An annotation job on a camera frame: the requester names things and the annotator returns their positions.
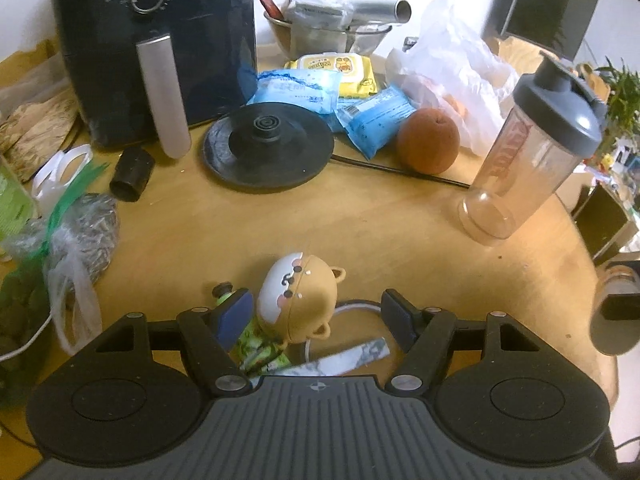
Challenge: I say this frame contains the white plastic rings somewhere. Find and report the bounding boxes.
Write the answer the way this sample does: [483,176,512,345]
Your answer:
[31,143,94,212]

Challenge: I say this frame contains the green patterned tube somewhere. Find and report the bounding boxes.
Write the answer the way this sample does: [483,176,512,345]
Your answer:
[212,284,292,373]

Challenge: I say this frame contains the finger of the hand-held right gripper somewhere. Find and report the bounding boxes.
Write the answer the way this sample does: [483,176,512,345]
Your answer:
[600,293,640,322]

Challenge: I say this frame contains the black kettle base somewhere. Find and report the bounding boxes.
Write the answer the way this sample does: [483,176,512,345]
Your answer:
[202,101,335,194]

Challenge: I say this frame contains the plastic bag of seeds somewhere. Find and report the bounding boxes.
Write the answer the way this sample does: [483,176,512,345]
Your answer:
[44,192,122,352]

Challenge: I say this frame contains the marble patterned strip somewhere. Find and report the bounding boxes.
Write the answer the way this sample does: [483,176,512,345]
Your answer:
[270,338,392,377]

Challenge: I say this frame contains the green plant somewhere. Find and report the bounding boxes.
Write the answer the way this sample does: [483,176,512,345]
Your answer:
[592,57,640,137]

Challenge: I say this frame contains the flattened cardboard sheet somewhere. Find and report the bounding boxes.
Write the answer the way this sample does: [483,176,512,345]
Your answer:
[0,40,63,111]

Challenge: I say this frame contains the clear shaker bottle grey lid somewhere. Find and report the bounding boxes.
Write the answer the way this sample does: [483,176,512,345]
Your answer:
[459,51,607,247]

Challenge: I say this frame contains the white cable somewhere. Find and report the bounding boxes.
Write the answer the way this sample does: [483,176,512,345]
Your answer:
[0,310,53,362]

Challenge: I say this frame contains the black monitor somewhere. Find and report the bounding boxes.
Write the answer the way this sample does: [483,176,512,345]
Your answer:
[482,0,602,59]

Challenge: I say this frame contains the yellow wet wipes pack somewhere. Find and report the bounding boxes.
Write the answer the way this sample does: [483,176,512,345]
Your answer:
[284,52,377,99]

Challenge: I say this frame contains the foil roll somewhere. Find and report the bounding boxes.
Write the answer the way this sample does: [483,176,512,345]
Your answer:
[350,0,414,27]

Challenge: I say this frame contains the clear tape roll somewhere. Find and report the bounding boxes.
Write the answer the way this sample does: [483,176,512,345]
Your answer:
[590,260,640,357]

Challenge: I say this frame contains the orange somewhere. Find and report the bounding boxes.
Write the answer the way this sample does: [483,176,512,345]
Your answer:
[396,107,461,175]

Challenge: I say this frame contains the black air fryer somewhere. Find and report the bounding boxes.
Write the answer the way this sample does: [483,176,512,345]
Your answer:
[47,0,259,159]

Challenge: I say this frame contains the tan bear shaped case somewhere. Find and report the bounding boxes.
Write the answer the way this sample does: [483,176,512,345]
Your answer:
[256,253,348,347]

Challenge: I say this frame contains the short black tube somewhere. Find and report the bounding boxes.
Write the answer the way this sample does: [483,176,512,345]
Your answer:
[109,147,156,203]

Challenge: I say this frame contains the dark open carton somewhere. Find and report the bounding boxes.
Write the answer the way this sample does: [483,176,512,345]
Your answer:
[574,182,640,262]

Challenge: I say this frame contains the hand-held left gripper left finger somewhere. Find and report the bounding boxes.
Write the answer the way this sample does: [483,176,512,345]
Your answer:
[70,287,254,398]

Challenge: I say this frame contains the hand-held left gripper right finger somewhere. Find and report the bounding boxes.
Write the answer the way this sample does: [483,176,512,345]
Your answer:
[381,288,571,396]

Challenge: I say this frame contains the white plastic bag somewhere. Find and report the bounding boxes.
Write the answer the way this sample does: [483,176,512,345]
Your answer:
[385,0,522,157]

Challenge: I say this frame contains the brown paper bag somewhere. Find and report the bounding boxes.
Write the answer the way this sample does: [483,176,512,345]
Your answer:
[0,94,84,182]

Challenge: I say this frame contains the bag of green fruits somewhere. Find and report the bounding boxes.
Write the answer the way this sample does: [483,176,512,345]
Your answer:
[0,260,57,403]

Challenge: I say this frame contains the black rubber ring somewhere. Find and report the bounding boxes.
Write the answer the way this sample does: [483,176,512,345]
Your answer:
[302,300,385,358]

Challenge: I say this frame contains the black kettle base cable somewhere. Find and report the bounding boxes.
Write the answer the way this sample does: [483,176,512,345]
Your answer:
[330,154,472,189]

